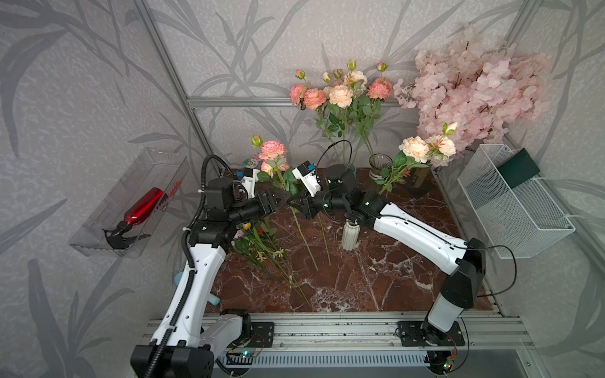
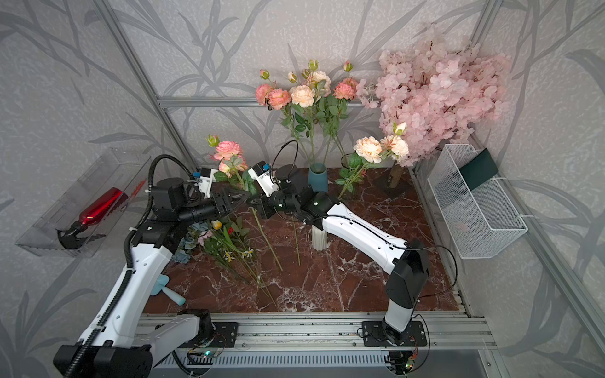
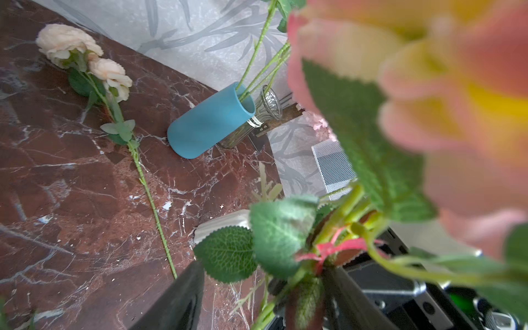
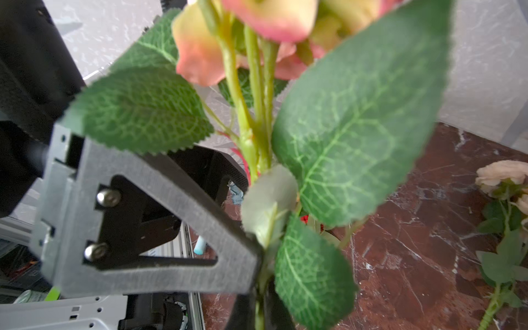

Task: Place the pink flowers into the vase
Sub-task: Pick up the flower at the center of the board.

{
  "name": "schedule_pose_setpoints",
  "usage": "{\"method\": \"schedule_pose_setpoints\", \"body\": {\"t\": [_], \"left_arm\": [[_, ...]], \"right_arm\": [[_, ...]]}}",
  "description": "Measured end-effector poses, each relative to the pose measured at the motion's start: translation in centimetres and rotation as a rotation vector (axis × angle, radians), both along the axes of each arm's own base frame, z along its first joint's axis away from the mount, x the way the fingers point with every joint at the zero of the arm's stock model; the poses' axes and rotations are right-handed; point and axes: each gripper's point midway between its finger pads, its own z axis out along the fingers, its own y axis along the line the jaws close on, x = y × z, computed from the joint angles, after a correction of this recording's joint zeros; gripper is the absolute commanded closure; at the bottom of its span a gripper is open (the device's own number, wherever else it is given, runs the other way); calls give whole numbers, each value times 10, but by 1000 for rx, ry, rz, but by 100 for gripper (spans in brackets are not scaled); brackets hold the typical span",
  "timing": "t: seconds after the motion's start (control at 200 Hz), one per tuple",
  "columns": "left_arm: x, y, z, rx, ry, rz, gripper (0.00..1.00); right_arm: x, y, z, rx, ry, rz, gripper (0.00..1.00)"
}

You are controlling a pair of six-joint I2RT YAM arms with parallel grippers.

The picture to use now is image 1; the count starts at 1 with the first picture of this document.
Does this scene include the small pink rose stem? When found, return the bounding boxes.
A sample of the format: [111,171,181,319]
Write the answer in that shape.
[250,134,320,272]

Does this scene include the pink peach rose stem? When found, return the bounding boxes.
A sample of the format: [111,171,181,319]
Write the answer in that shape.
[289,69,340,143]

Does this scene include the pale peach rose cluster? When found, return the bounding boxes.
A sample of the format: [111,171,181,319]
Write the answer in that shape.
[374,122,458,194]

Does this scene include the cream rose cluster stem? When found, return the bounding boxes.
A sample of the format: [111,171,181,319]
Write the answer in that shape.
[316,59,367,157]

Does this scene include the single pink rose stem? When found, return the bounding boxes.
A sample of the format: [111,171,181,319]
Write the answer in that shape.
[351,61,394,155]

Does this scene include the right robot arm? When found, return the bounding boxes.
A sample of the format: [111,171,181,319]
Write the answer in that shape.
[288,161,489,343]

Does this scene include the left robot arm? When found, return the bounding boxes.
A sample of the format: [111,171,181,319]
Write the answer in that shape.
[130,154,291,377]

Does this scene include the white ribbed vase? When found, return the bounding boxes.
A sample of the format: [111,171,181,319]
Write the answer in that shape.
[341,220,361,251]

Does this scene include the small white yellow flowers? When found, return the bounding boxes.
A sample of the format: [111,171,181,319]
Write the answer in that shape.
[256,248,285,262]

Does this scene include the clear glass vase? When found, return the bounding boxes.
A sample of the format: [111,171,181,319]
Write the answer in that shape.
[369,154,393,180]

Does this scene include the teal plastic scraper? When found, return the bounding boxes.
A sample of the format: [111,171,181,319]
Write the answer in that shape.
[174,272,221,306]

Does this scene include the pink cherry blossom tree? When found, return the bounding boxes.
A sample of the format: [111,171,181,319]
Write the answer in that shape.
[394,25,551,165]

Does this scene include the dark green card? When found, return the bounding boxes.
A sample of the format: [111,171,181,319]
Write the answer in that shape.
[497,149,540,189]

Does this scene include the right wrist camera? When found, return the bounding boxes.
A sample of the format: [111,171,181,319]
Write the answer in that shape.
[292,161,321,197]

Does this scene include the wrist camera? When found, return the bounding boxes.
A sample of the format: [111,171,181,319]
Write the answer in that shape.
[236,168,260,198]
[292,161,321,197]

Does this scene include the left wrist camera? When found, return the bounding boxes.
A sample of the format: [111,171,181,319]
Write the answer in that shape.
[236,168,260,198]

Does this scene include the clear plastic wall bin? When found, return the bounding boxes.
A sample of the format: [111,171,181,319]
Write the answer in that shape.
[69,148,189,258]

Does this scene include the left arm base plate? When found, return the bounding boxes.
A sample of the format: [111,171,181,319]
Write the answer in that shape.
[246,322,275,348]

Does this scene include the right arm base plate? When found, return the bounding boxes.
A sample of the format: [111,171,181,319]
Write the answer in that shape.
[395,321,466,348]

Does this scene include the white wire mesh basket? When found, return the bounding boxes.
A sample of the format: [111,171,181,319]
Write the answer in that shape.
[458,144,576,259]

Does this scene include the aluminium front rail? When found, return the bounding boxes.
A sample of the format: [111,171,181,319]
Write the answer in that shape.
[135,311,535,353]

